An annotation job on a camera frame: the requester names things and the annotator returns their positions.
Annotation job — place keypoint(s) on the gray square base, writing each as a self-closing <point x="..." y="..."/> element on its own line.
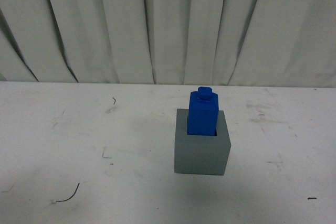
<point x="197" y="154"/>

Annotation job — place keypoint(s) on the white curtain backdrop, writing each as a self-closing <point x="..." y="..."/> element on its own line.
<point x="272" y="43"/>

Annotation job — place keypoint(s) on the blue block part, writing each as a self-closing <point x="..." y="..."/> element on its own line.
<point x="203" y="112"/>

